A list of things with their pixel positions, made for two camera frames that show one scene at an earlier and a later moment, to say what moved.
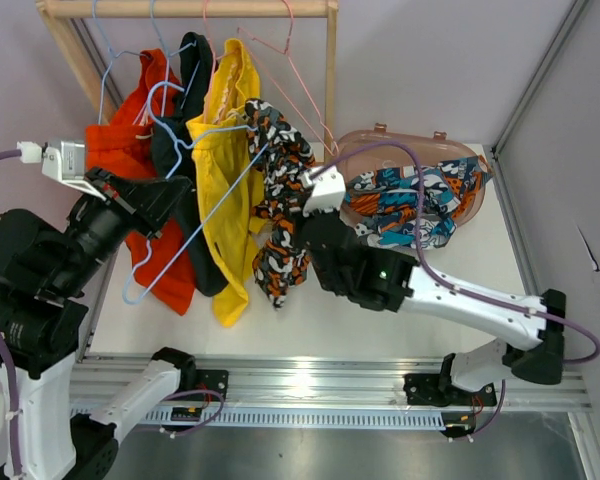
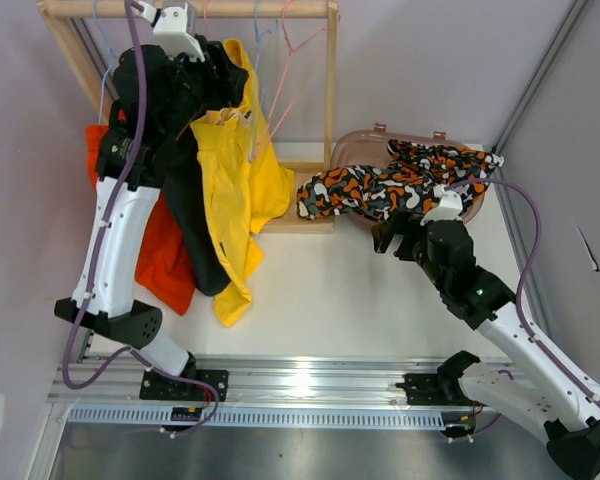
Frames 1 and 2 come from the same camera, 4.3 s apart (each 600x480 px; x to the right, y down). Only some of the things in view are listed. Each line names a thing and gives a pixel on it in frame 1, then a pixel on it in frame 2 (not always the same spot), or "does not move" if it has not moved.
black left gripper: [149, 202] to [226, 81]
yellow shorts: [225, 146] does not move
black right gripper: [317, 212] to [401, 223]
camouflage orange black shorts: [280, 153] to [401, 187]
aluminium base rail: [318, 382] does not move
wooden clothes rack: [50, 14] does not move
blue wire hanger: [208, 225] to [258, 45]
